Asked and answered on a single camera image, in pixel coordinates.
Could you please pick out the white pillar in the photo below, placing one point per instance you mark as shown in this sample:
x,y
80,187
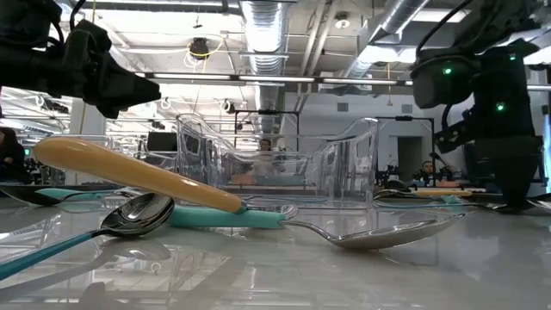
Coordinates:
x,y
92,127

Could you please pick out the narrow clear plastic bin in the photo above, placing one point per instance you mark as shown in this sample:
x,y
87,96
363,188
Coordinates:
x,y
125,148

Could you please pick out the black ceiling camera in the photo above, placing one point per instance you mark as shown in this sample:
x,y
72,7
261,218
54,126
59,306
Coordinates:
x,y
199,47

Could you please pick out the small black metal frame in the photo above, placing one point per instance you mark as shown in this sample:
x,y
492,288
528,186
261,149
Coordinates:
x,y
267,112

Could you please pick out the person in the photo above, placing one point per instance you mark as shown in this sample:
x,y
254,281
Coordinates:
x,y
264,145
8,150
427,165

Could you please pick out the slanted silver ceiling duct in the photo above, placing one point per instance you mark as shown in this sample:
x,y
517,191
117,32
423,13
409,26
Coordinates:
x,y
396,17

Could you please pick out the long ceiling light rail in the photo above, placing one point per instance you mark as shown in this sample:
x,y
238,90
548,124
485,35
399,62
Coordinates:
x,y
275,78

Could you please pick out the black monitor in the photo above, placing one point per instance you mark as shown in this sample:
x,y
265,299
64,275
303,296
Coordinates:
x,y
161,142

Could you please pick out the grey door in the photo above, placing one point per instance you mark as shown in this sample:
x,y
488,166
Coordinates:
x,y
409,159

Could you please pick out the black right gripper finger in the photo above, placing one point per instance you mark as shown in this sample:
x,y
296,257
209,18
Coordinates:
x,y
521,181
495,181

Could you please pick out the round ceiling sensor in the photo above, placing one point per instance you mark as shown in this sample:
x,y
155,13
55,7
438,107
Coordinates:
x,y
342,21

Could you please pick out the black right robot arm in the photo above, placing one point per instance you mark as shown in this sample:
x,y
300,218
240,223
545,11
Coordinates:
x,y
499,77

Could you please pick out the tall black metal frame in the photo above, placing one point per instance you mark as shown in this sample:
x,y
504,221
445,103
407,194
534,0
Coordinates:
x,y
404,118

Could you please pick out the green exit sign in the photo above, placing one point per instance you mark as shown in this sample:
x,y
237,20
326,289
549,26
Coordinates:
x,y
26,151

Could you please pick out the large silver ceiling duct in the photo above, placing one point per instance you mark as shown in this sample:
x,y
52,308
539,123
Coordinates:
x,y
264,34

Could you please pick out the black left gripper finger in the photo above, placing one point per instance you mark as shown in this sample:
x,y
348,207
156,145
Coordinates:
x,y
125,92

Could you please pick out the wide clear plastic bin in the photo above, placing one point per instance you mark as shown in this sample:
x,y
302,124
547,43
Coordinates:
x,y
361,163

